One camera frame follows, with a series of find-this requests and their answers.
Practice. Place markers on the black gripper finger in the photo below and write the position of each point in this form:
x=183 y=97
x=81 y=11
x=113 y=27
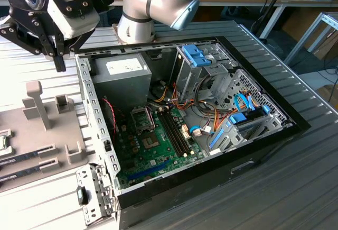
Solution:
x=80 y=41
x=26 y=25

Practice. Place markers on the silver green CPU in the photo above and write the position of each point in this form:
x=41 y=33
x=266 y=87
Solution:
x=2 y=142

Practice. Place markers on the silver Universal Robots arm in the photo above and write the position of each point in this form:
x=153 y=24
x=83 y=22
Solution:
x=137 y=2

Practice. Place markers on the CPU socket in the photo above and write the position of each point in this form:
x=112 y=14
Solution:
x=151 y=142

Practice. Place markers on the grey power supply unit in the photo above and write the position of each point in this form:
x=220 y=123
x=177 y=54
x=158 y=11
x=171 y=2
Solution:
x=118 y=87

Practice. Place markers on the grey plastic parts rack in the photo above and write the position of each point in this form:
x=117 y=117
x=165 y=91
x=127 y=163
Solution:
x=52 y=134

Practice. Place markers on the grey metal drive cage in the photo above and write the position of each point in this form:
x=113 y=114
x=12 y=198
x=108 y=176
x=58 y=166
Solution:
x=190 y=76

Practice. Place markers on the blue plastic drive latch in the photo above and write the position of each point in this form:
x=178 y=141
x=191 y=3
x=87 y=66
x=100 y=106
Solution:
x=196 y=55

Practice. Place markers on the black RAM slot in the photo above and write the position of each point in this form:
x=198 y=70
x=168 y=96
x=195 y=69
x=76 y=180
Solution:
x=180 y=132
x=174 y=134
x=171 y=134
x=177 y=133

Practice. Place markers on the long RAM stick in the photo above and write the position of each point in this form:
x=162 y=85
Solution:
x=16 y=158
x=16 y=174

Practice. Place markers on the green motherboard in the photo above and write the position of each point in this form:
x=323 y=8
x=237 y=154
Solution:
x=155 y=161

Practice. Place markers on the blue expansion slot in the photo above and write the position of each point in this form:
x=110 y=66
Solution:
x=148 y=171

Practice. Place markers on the black teal case latch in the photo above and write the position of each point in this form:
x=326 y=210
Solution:
x=82 y=196

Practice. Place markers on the blue disk carrier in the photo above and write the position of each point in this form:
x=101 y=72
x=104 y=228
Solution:
x=237 y=118

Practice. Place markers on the black open PC case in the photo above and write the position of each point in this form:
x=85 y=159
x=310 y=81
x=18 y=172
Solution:
x=185 y=195

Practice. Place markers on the grey metal disk cage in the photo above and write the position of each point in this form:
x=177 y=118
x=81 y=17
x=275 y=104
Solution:
x=258 y=129

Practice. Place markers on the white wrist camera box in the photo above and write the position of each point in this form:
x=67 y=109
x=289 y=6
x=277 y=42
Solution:
x=79 y=23

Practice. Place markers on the black wrist mount bracket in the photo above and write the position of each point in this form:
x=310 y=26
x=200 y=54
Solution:
x=101 y=1

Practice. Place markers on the grey rear slot bracket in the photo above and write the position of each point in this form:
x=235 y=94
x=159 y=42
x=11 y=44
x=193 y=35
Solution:
x=100 y=187

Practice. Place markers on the blue plastic rail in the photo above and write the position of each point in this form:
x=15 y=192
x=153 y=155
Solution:
x=216 y=138

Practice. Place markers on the aluminium frame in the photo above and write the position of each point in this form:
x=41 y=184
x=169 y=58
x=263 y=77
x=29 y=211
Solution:
x=303 y=40

